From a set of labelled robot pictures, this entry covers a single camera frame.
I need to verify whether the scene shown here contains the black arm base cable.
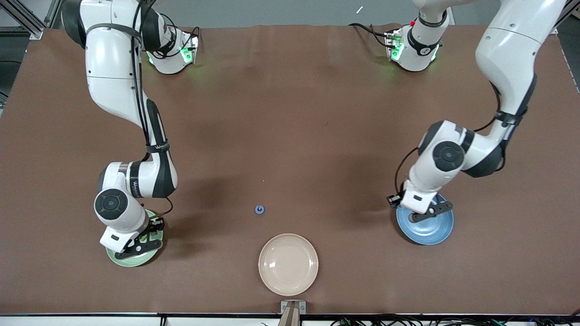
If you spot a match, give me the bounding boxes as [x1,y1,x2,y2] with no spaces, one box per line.
[161,14,201,50]
[348,23,391,48]

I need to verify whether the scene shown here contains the aluminium frame extrusion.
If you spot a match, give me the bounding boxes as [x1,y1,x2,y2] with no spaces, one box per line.
[0,0,46,40]
[555,7,580,35]
[43,0,64,30]

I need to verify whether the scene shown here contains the blue plate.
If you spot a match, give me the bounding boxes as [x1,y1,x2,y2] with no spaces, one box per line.
[396,195,454,246]

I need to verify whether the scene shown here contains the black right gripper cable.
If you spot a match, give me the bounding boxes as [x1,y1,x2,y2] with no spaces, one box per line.
[129,0,174,219]

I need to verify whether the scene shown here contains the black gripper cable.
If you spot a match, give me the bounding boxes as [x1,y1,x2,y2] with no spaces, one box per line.
[393,81,528,197]
[129,0,174,219]

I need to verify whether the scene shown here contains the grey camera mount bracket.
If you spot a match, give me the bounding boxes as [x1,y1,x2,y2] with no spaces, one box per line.
[279,301,307,326]

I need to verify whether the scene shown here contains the black right arm base cable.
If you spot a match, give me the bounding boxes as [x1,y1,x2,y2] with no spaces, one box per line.
[161,14,201,50]

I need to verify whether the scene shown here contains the black tangled cables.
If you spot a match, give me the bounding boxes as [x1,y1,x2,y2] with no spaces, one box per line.
[330,315,580,326]

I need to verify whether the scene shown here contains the brown table mat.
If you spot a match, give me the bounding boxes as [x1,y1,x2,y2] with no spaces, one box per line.
[0,23,580,316]

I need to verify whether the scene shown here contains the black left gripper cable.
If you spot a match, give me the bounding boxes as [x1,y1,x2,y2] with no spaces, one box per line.
[393,81,528,197]

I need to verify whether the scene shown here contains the black left arm base cable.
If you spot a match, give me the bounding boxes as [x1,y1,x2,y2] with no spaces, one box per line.
[348,23,391,48]

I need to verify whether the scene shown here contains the light green plate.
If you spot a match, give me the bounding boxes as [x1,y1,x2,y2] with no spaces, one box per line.
[106,209,164,268]

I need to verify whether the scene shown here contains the beige plate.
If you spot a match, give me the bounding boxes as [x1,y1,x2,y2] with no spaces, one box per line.
[258,233,319,297]

